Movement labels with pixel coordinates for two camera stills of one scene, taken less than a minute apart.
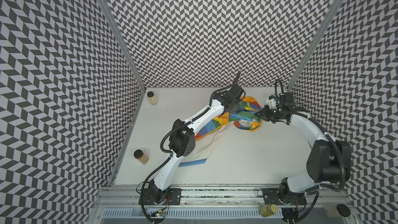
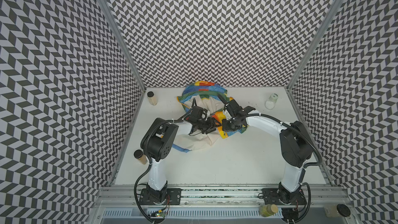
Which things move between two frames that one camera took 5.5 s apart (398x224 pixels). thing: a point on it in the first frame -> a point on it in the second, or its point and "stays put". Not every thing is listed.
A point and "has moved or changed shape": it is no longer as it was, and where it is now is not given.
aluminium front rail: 320,197 stays put
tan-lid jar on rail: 267,210 stays put
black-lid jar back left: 152,98 stays put
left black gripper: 233,107 -> 210,124
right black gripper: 265,113 -> 229,124
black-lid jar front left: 143,158 stays put
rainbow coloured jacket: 246,116 has moved or changed shape
